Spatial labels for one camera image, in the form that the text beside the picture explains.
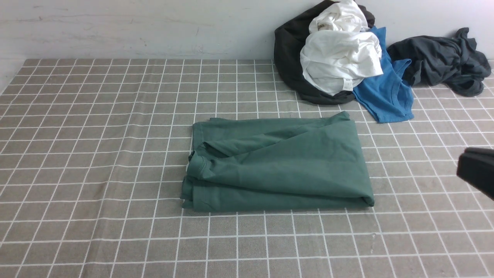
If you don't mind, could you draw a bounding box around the black garment in pile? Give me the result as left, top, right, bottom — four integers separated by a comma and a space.
274, 0, 375, 105

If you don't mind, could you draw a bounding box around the white crumpled garment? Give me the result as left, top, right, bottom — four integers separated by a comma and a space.
300, 0, 383, 96

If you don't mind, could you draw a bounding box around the dark grey crumpled garment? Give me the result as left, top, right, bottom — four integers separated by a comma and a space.
387, 27, 492, 97

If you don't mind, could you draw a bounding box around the blue t-shirt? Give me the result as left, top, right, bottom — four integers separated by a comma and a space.
353, 27, 414, 123

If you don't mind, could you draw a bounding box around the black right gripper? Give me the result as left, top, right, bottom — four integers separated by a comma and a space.
456, 147, 494, 200

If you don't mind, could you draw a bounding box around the green long-sleeve top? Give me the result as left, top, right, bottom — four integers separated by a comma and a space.
181, 112, 375, 212

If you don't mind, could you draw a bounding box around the grey checked tablecloth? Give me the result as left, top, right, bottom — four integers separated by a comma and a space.
0, 59, 494, 278

